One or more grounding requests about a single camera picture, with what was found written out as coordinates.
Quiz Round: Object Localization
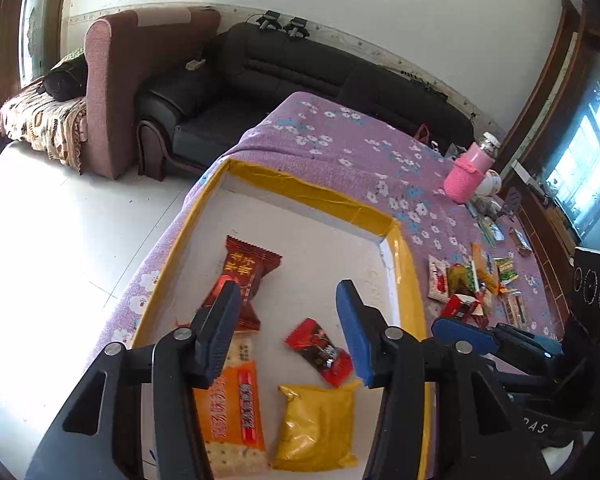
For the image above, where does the green white snack packet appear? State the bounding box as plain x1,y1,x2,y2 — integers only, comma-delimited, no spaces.
495,257,519,287

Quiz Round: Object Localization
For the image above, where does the red black candy packet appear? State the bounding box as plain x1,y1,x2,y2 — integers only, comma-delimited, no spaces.
285,317,355,388

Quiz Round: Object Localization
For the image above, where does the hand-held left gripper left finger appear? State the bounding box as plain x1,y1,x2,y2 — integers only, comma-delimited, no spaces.
25,282,243,480

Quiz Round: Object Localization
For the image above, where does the maroon fabric armchair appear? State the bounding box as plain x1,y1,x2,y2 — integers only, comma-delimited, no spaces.
84,7,222,181

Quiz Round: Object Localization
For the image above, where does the black cushion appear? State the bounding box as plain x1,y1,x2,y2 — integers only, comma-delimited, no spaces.
42,52,88,101

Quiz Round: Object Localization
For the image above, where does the green yellow snack packet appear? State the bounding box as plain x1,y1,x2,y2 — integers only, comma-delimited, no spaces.
446,264,479,297

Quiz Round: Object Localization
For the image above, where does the television screen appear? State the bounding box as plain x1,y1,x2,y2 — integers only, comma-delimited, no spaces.
540,50,600,246

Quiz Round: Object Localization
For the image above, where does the pink knitted sleeve bottle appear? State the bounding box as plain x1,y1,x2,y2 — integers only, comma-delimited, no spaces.
442,131,501,205

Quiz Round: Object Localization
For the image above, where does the wooden glass door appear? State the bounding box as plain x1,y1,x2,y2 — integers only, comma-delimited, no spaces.
0,0,76,111

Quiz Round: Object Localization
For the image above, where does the white red snack packet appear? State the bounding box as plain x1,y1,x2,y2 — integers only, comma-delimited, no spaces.
426,255,453,302

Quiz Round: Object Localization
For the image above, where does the orange cracker packet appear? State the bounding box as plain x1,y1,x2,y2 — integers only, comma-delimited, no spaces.
192,332,271,478

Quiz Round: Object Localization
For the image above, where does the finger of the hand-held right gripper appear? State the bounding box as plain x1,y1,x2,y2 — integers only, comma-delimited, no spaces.
431,316,501,356
490,322,563,363

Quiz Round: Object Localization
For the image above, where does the orange flat snack packet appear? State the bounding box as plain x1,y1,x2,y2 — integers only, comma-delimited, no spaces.
470,242,499,296

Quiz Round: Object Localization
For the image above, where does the purple floral tablecloth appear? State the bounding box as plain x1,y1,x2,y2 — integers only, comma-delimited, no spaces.
87,91,573,480

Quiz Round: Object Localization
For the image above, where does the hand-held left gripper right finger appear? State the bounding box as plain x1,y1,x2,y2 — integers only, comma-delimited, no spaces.
335,280,553,480

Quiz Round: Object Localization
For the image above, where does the white box with yellow tape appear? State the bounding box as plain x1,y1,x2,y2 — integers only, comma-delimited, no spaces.
130,158,433,480

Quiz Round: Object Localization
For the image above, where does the white slim device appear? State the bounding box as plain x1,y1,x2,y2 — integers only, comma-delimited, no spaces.
511,160,551,203

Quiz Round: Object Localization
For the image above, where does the wooden cabinet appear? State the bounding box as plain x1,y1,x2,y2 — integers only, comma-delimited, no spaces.
495,0,600,321

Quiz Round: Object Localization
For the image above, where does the white cup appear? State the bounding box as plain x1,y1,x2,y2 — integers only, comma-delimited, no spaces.
475,170,502,199

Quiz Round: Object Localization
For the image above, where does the black leather sofa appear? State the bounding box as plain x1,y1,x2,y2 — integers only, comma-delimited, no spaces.
136,22,476,178

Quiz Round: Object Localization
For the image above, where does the black phone stand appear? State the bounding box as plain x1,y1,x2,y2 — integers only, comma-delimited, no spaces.
499,187,524,222

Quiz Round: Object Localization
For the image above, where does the brown red snack packet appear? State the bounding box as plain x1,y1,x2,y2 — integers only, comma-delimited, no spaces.
200,235,283,333

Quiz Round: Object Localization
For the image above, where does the patterned sofa blanket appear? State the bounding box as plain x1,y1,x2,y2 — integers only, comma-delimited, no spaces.
0,82,88,173

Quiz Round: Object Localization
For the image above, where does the clear cracker packet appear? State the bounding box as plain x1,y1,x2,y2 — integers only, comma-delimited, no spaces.
502,292,529,329

